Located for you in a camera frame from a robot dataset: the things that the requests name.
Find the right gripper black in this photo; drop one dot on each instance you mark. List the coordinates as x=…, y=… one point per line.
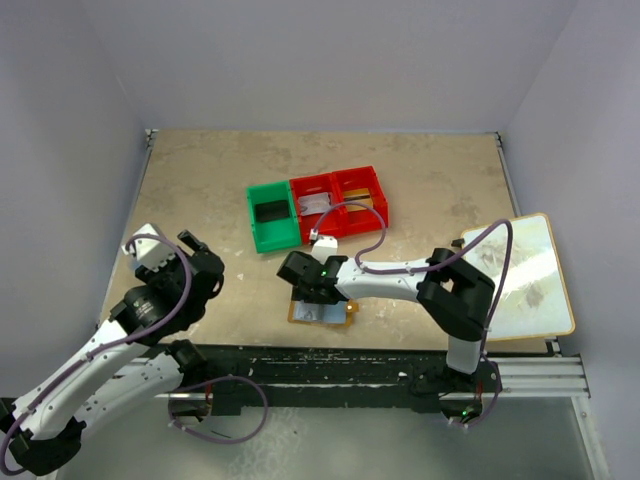
x=304, y=288

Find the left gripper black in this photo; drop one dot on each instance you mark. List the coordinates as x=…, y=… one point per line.
x=198, y=260

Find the silver card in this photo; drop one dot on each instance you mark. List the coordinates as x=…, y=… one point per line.
x=314, y=204
x=308, y=312

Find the green plastic bin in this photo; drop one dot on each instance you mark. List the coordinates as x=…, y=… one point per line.
x=276, y=235

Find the red bin with silver card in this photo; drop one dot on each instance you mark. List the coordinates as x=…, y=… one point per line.
x=334, y=224

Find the red bin with gold card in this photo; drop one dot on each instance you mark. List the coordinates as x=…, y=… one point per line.
x=369, y=220

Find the white board with wooden frame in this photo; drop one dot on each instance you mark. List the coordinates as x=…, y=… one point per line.
x=534, y=302

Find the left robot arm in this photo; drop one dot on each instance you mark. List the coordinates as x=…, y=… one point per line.
x=43, y=429

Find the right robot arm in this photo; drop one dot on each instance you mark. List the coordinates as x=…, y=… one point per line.
x=455, y=294

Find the gold card with black stripe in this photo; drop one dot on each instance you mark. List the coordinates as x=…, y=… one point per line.
x=357, y=199

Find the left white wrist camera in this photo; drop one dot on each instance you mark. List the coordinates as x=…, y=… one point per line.
x=147, y=251

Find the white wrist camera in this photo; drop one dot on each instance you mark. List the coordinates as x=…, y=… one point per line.
x=322, y=246
x=147, y=251

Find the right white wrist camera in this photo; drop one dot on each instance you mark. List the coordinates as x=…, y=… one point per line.
x=322, y=246

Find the aluminium frame rail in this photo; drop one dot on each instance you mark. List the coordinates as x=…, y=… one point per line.
x=537, y=376

